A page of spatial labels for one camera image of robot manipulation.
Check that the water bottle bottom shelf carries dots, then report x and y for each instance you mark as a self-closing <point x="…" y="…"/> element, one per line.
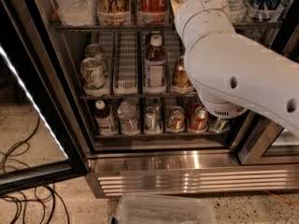
<point x="127" y="116"/>

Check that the iced tea bottle middle shelf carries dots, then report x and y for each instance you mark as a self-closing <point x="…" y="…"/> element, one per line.
<point x="154" y="62"/>

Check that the rear green can left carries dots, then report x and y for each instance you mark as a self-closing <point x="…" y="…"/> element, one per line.
<point x="97" y="52"/>

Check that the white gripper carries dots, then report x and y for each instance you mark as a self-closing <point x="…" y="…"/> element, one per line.
<point x="199" y="6"/>

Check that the right fridge door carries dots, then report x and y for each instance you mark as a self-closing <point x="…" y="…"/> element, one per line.
<point x="260" y="142"/>

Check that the steel fridge base grille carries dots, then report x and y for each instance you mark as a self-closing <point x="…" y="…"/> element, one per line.
<point x="183" y="172"/>

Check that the green can bottom shelf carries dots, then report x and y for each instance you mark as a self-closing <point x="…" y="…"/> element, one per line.
<point x="219" y="125"/>

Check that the clear plastic bin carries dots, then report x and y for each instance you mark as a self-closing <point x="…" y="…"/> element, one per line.
<point x="159" y="209"/>

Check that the silver can bottom shelf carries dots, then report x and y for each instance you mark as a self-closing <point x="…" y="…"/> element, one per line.
<point x="152" y="121"/>

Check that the clear water bottle top left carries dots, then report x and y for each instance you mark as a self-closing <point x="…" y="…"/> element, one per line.
<point x="77" y="12"/>

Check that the front green 7up can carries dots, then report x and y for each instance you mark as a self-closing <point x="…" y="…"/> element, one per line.
<point x="93" y="74"/>

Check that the gold can middle shelf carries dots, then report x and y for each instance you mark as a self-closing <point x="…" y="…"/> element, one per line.
<point x="180" y="78"/>

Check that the gold can bottom shelf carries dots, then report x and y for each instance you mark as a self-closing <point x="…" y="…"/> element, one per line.
<point x="176" y="119"/>

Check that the red can bottom shelf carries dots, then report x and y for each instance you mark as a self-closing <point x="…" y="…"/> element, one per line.
<point x="198" y="122"/>

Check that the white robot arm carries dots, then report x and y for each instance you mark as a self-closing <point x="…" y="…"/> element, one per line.
<point x="229" y="70"/>

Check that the tea bottle bottom shelf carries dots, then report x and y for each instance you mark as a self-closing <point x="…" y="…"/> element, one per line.
<point x="103" y="115"/>

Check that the open glass fridge door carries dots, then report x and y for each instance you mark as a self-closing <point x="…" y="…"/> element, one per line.
<point x="39" y="143"/>

